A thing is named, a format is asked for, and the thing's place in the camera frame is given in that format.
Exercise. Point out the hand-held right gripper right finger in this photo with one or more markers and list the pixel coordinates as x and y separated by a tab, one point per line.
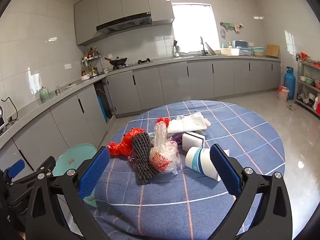
225	172

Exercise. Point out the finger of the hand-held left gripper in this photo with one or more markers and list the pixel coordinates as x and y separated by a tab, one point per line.
16	166
47	163

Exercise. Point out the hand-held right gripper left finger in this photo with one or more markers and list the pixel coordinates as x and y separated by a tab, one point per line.
93	173

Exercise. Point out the teal round metal bin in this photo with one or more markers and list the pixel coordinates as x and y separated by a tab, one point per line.
75	157

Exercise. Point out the red foam net sleeve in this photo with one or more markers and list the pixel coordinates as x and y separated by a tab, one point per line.
163	120

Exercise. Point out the white paper cup blue band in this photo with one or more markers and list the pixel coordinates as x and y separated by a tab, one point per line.
200	161

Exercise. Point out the red plastic bag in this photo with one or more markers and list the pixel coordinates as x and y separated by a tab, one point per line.
122	145

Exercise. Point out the white sponge block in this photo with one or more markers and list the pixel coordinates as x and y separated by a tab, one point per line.
193	140

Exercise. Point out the black foam net sleeve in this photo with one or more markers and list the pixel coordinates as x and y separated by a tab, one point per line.
143	162

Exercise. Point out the grey speckled kitchen counter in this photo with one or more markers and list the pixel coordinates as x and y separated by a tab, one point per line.
30	110

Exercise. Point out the blue plaid tablecloth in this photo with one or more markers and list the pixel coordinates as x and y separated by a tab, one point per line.
175	200

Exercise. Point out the white paper towel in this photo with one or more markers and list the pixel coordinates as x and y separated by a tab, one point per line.
186	123

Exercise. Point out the clear bag with red print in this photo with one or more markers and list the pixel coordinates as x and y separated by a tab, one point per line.
162	158

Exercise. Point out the green teapot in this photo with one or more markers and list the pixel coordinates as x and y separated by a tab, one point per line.
45	94

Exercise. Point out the small metal cup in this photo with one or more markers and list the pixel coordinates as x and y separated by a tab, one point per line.
58	90

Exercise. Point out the crumpled clear plastic bag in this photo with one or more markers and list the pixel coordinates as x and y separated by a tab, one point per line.
160	132

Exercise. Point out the cardboard scrap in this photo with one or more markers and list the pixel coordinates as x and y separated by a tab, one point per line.
290	107

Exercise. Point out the red and white bucket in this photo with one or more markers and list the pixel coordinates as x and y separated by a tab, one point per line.
283	95

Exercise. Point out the small white bowl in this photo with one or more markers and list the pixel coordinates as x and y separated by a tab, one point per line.
106	69

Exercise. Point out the grey base cabinets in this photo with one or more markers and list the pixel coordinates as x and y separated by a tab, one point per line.
175	80

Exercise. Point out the blue gas cylinder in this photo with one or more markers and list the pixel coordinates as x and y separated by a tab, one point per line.
289	82

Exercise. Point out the metal spice rack with bottles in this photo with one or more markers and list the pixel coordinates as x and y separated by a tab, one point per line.
90	57

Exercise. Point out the black wok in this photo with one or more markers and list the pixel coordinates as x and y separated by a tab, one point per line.
120	61

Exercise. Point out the gas stove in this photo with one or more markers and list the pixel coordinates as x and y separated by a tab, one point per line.
132	64

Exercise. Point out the metal shelf rack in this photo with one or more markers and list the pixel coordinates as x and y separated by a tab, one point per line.
306	83

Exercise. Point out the white plastic basin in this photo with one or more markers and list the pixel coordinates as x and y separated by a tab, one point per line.
230	51

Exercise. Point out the green plastic basin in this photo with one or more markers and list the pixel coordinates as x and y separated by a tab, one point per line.
258	52

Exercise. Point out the leaning grey board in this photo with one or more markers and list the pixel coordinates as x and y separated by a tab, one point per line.
211	48

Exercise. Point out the blue dish box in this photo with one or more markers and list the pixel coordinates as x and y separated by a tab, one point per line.
241	44

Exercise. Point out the metal faucet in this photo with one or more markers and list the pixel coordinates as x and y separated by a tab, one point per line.
202	45

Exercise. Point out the metal utensil holder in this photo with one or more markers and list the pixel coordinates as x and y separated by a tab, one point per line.
176	51

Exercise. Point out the wooden cutting board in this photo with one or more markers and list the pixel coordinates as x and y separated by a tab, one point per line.
272	50

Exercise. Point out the bright window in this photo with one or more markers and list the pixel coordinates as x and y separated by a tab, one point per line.
192	30

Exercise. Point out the hanging rags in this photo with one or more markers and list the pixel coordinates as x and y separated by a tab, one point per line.
231	26

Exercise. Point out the black range hood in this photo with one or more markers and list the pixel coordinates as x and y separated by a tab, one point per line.
125	25

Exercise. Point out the white wall socket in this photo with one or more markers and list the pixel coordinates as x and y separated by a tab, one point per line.
68	66

